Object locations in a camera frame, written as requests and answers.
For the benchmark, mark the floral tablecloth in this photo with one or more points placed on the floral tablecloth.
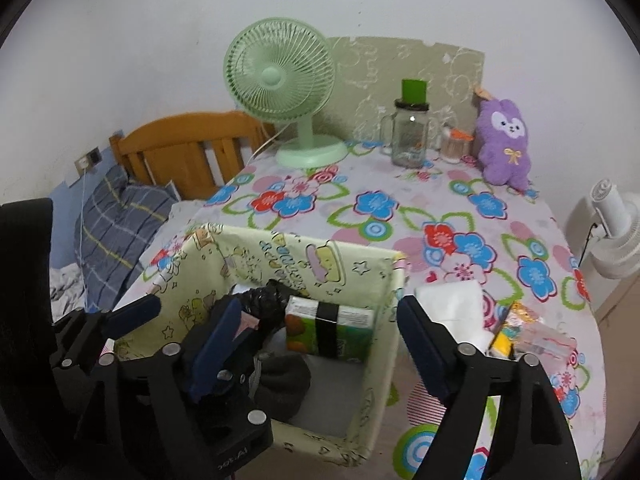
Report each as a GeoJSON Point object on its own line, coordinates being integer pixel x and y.
{"type": "Point", "coordinates": [400, 240]}

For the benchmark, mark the blue plaid pillow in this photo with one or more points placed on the blue plaid pillow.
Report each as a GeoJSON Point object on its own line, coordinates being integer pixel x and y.
{"type": "Point", "coordinates": [115, 210]}

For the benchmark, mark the green desk fan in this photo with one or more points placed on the green desk fan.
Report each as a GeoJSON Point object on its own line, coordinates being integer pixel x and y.
{"type": "Point", "coordinates": [277, 77]}

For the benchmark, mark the green patterned board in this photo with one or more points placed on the green patterned board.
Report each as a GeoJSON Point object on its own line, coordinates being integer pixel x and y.
{"type": "Point", "coordinates": [370, 75]}

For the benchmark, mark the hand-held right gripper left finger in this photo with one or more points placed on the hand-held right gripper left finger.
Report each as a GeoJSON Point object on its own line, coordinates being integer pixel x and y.
{"type": "Point", "coordinates": [215, 350]}

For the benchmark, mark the green tissue pack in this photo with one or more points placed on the green tissue pack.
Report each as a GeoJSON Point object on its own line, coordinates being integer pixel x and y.
{"type": "Point", "coordinates": [355, 330]}

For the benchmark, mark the white fan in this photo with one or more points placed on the white fan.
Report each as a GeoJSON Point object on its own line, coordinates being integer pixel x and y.
{"type": "Point", "coordinates": [610, 205]}

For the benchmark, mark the beige door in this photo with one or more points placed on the beige door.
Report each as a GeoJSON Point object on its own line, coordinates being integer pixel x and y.
{"type": "Point", "coordinates": [620, 305]}

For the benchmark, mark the tan wooden clip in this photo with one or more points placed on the tan wooden clip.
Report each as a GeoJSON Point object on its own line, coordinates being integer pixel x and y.
{"type": "Point", "coordinates": [482, 93]}

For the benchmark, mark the small jar with orange lid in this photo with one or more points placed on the small jar with orange lid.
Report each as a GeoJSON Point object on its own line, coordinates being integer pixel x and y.
{"type": "Point", "coordinates": [452, 150]}

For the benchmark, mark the black plastic bag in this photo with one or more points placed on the black plastic bag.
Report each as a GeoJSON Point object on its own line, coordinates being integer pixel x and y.
{"type": "Point", "coordinates": [270, 297]}

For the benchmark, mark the white cloth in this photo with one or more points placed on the white cloth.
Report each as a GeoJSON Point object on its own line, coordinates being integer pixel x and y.
{"type": "Point", "coordinates": [460, 305]}

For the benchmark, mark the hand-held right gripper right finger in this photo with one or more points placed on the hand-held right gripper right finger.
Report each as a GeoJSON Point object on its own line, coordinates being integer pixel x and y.
{"type": "Point", "coordinates": [425, 350]}

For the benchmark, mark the clear plastic pouch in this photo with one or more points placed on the clear plastic pouch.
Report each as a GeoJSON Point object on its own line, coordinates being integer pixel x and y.
{"type": "Point", "coordinates": [545, 342]}

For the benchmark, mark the purple plush toy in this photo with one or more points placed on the purple plush toy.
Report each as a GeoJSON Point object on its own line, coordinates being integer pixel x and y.
{"type": "Point", "coordinates": [502, 160]}

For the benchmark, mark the glass jar with green lid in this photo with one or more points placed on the glass jar with green lid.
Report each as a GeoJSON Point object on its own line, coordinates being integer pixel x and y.
{"type": "Point", "coordinates": [410, 135]}

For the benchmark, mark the white crumpled bedsheet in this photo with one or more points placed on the white crumpled bedsheet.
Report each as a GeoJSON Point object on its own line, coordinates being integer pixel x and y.
{"type": "Point", "coordinates": [67, 285]}

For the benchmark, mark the wooden bed headboard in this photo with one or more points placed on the wooden bed headboard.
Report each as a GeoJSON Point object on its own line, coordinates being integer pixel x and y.
{"type": "Point", "coordinates": [165, 132]}

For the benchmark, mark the grey knit cloth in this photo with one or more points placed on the grey knit cloth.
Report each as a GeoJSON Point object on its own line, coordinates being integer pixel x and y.
{"type": "Point", "coordinates": [282, 380]}

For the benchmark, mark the yellow fabric storage box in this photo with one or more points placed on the yellow fabric storage box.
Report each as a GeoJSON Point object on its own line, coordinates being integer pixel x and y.
{"type": "Point", "coordinates": [250, 255]}

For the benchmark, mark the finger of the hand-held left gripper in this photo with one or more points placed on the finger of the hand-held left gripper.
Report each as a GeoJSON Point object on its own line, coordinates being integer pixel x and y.
{"type": "Point", "coordinates": [135, 312]}
{"type": "Point", "coordinates": [240, 430]}

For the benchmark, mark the wall socket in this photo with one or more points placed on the wall socket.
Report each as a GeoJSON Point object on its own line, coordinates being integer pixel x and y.
{"type": "Point", "coordinates": [92, 157]}

